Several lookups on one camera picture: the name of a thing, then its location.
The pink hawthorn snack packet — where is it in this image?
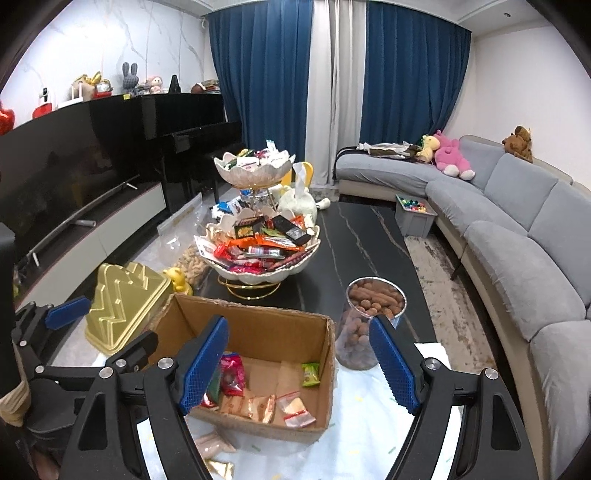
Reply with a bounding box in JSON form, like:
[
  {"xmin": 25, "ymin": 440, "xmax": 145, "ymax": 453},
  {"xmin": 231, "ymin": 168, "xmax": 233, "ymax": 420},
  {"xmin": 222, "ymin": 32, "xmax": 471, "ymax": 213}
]
[{"xmin": 221, "ymin": 353, "xmax": 246, "ymax": 397}]

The clear red-striped cracker packet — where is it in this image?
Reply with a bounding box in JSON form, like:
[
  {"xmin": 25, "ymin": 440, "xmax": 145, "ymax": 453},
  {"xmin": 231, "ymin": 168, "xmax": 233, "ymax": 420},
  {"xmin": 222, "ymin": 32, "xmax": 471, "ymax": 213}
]
[{"xmin": 276, "ymin": 391, "xmax": 315, "ymax": 429}]

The green yellow candy packet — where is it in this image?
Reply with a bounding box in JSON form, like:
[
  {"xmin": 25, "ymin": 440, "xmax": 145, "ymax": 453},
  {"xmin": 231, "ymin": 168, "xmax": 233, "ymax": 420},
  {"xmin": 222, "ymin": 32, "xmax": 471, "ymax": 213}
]
[{"xmin": 301, "ymin": 362, "xmax": 321, "ymax": 388}]

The gold lid candy jar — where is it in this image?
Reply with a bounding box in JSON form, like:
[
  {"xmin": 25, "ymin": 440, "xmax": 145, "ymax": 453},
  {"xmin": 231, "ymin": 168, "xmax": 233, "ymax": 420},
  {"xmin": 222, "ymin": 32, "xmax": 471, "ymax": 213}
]
[{"xmin": 85, "ymin": 262, "xmax": 173, "ymax": 356}]

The beige pastry packet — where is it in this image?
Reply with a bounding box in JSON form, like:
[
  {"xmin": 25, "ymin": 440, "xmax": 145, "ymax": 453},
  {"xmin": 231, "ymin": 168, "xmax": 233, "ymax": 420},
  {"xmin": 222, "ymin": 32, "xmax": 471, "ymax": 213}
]
[{"xmin": 194, "ymin": 430, "xmax": 236, "ymax": 460}]

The white tv cabinet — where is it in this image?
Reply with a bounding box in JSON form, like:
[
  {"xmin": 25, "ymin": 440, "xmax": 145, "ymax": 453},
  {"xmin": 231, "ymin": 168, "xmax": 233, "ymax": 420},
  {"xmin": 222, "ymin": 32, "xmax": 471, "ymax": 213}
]
[{"xmin": 16, "ymin": 184, "xmax": 166, "ymax": 307}]

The worn patterned rug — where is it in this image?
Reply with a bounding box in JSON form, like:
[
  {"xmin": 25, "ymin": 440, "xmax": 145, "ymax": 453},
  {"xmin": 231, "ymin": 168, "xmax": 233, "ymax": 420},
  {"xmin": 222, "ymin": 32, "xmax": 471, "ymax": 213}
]
[{"xmin": 405, "ymin": 235, "xmax": 496, "ymax": 373}]

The brown cardboard box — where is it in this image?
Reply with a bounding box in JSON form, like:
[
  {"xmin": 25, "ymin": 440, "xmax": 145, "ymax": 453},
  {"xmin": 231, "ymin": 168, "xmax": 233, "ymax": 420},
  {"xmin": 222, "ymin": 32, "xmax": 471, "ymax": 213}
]
[{"xmin": 148, "ymin": 294, "xmax": 335, "ymax": 444}]

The clear jar of brown nuts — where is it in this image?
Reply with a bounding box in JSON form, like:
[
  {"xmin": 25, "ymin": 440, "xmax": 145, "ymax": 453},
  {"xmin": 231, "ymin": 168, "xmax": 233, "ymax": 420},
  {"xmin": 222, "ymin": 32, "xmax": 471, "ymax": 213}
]
[{"xmin": 335, "ymin": 277, "xmax": 407, "ymax": 371}]

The yellow duck figurine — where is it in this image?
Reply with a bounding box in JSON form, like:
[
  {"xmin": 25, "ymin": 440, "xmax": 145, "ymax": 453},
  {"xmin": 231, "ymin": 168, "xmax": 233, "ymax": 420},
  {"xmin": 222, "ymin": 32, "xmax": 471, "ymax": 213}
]
[{"xmin": 162, "ymin": 267, "xmax": 193, "ymax": 296}]

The gold foil snack packet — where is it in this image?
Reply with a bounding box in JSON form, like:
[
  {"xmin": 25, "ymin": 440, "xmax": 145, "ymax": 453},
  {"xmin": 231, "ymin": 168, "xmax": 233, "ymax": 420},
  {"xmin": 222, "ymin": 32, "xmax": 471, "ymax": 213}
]
[{"xmin": 205, "ymin": 459, "xmax": 235, "ymax": 480}]

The clear bag of peanuts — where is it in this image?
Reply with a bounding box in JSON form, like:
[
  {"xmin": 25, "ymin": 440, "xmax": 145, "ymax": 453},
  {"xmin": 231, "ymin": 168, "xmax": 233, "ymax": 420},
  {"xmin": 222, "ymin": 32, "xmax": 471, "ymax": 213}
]
[{"xmin": 157, "ymin": 194, "xmax": 209, "ymax": 289}]

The white two-tier snack bowl stand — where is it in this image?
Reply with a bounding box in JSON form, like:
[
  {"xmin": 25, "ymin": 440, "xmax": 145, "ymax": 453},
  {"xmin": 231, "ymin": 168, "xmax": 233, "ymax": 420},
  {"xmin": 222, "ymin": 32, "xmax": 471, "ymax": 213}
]
[{"xmin": 195, "ymin": 140, "xmax": 321, "ymax": 300}]

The black television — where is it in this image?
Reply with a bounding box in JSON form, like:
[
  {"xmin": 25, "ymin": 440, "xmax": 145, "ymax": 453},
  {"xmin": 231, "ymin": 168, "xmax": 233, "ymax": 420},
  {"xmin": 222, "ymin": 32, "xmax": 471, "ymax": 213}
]
[{"xmin": 1, "ymin": 98, "xmax": 145, "ymax": 261}]

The grey storage bin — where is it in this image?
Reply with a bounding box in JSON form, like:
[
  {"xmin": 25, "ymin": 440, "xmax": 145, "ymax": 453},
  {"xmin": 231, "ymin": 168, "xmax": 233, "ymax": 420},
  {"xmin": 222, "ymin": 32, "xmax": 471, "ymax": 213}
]
[{"xmin": 394, "ymin": 194, "xmax": 438, "ymax": 238}]

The grey curved sofa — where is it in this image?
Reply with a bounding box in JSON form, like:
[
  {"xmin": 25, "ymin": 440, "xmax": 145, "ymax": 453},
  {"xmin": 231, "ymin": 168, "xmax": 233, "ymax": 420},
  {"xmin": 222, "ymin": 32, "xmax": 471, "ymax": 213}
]
[{"xmin": 334, "ymin": 135, "xmax": 590, "ymax": 479}]

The white swan tissue holder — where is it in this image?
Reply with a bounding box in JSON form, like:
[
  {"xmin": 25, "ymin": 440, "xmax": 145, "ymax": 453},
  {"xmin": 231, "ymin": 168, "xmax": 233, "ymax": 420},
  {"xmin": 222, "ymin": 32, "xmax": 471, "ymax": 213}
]
[{"xmin": 277, "ymin": 161, "xmax": 332, "ymax": 226}]

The black piano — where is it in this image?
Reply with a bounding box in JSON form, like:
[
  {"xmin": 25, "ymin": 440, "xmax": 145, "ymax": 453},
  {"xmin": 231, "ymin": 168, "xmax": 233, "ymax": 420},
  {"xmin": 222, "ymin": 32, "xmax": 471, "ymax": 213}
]
[{"xmin": 141, "ymin": 93, "xmax": 243, "ymax": 213}]

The pink plush toy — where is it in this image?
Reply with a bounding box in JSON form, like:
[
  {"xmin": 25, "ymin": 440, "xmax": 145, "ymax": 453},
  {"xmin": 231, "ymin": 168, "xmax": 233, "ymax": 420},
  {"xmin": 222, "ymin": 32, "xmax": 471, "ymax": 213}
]
[{"xmin": 434, "ymin": 130, "xmax": 476, "ymax": 181}]

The yellow plush toy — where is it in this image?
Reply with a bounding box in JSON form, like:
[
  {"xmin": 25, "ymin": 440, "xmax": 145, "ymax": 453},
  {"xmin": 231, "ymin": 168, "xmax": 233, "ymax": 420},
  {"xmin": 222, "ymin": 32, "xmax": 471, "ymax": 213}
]
[{"xmin": 415, "ymin": 135, "xmax": 441, "ymax": 164}]

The grey bunny plush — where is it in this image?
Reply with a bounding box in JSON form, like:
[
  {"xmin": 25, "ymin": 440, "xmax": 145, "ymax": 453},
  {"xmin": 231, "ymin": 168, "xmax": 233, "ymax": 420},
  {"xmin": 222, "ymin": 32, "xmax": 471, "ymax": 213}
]
[{"xmin": 122, "ymin": 62, "xmax": 139, "ymax": 96}]

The brown plush toy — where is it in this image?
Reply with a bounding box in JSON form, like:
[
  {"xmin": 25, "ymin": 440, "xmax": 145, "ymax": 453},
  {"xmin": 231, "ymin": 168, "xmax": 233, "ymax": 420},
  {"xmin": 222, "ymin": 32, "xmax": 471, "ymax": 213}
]
[{"xmin": 502, "ymin": 126, "xmax": 533, "ymax": 163}]

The right blue curtain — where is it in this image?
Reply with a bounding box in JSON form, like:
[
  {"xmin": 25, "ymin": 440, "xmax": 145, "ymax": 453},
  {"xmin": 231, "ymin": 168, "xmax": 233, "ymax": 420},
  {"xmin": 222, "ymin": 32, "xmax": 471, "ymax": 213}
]
[{"xmin": 360, "ymin": 1, "xmax": 472, "ymax": 144}]

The blue curtain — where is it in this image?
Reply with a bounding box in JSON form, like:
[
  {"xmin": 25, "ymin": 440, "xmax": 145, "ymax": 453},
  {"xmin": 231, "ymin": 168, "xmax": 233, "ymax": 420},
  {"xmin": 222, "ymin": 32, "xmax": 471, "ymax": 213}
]
[
  {"xmin": 207, "ymin": 1, "xmax": 314, "ymax": 161},
  {"xmin": 360, "ymin": 1, "xmax": 472, "ymax": 144}
]

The left blue curtain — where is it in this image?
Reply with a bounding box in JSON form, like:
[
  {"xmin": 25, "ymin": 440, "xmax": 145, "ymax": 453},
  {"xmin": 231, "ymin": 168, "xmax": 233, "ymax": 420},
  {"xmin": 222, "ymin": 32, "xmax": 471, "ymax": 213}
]
[{"xmin": 207, "ymin": 1, "xmax": 314, "ymax": 161}]

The white sheer curtain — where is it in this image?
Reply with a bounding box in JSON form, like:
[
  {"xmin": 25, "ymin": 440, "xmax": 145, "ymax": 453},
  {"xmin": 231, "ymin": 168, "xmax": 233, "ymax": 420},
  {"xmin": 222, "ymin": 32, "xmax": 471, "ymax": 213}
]
[{"xmin": 304, "ymin": 1, "xmax": 367, "ymax": 186}]

